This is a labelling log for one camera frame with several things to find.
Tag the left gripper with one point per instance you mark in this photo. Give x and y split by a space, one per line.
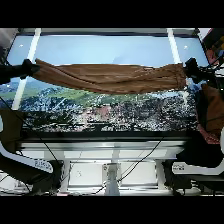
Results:
29 68

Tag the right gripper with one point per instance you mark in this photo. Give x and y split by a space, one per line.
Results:
191 70

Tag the brown trousers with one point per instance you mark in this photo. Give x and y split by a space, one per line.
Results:
110 79

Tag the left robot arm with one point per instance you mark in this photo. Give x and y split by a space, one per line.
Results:
20 166

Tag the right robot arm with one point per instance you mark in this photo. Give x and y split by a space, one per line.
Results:
200 169

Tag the brown garment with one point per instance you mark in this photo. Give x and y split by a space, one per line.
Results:
212 106

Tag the pink checked garment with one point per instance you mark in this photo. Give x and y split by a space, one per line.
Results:
207 135

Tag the silver frame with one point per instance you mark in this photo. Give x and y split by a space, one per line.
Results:
100 146

